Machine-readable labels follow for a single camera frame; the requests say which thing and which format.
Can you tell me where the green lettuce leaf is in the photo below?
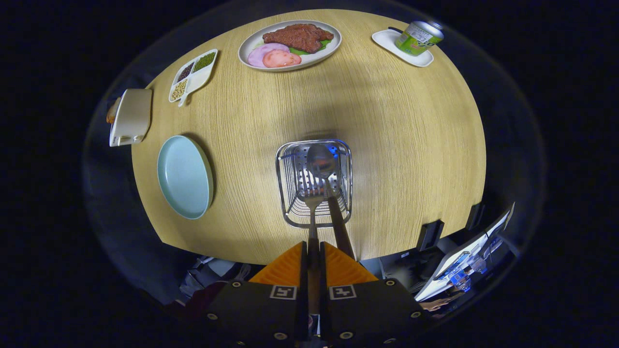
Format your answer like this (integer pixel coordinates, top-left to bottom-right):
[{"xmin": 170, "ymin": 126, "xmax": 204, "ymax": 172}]
[{"xmin": 290, "ymin": 40, "xmax": 332, "ymax": 56}]

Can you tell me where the green drink bottle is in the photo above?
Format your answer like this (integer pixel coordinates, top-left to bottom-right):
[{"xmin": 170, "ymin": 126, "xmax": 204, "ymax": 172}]
[{"xmin": 395, "ymin": 20, "xmax": 444, "ymax": 56}]

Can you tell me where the black table clamp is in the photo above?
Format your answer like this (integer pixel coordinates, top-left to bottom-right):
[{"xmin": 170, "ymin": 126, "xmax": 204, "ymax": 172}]
[
  {"xmin": 467, "ymin": 202, "xmax": 486, "ymax": 230},
  {"xmin": 417, "ymin": 220, "xmax": 444, "ymax": 252}
]

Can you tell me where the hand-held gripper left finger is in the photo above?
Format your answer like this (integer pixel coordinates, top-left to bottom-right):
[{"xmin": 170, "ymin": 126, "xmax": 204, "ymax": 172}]
[{"xmin": 203, "ymin": 241, "xmax": 309, "ymax": 348}]

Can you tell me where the light green round plate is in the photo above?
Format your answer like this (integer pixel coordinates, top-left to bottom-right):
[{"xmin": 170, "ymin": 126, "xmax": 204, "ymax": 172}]
[{"xmin": 157, "ymin": 135, "xmax": 214, "ymax": 220}]

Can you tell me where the wooden handled spoon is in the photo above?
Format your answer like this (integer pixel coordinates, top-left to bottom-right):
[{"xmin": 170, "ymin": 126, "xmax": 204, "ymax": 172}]
[{"xmin": 307, "ymin": 144, "xmax": 356, "ymax": 261}]

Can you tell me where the white square coaster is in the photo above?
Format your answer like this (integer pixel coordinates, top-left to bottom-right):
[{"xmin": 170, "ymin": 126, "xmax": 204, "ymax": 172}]
[{"xmin": 371, "ymin": 28, "xmax": 434, "ymax": 67}]

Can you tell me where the brown steak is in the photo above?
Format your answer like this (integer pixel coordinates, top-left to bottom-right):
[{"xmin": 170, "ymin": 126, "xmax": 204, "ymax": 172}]
[{"xmin": 263, "ymin": 24, "xmax": 334, "ymax": 54}]

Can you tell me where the metal perforated basket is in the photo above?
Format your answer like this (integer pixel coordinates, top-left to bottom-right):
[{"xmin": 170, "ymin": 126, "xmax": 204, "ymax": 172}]
[{"xmin": 276, "ymin": 139, "xmax": 354, "ymax": 229}]

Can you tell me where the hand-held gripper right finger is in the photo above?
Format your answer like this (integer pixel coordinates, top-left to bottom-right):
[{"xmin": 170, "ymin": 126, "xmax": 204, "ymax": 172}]
[{"xmin": 319, "ymin": 241, "xmax": 426, "ymax": 348}]

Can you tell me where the grey white bag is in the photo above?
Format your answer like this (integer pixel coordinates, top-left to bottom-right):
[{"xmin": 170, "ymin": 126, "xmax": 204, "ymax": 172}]
[{"xmin": 179, "ymin": 256, "xmax": 252, "ymax": 295}]

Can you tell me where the white oval food plate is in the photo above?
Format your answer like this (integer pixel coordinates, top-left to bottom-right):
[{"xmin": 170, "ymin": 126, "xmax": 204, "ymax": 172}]
[{"xmin": 238, "ymin": 19, "xmax": 342, "ymax": 72}]

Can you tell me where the wooden handled fork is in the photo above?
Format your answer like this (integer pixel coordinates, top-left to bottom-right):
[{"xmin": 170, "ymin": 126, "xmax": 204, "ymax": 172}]
[{"xmin": 297, "ymin": 169, "xmax": 324, "ymax": 315}]

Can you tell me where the white toaster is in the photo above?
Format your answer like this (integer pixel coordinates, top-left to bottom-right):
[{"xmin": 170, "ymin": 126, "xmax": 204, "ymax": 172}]
[{"xmin": 109, "ymin": 88, "xmax": 153, "ymax": 147}]

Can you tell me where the pink ham slice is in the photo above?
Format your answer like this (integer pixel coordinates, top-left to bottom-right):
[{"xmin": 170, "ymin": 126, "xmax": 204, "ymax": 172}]
[{"xmin": 263, "ymin": 49, "xmax": 302, "ymax": 68}]

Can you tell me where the pale purple ham slice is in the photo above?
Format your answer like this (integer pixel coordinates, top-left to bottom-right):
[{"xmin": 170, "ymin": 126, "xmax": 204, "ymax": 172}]
[{"xmin": 248, "ymin": 43, "xmax": 291, "ymax": 68}]

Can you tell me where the white divided bean dish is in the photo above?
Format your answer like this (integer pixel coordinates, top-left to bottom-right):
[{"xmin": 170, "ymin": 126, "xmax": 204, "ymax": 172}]
[{"xmin": 168, "ymin": 49, "xmax": 219, "ymax": 107}]

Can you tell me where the computer monitor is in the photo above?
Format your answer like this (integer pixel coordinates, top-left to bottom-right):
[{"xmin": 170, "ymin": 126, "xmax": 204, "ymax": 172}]
[{"xmin": 415, "ymin": 202, "xmax": 516, "ymax": 302}]

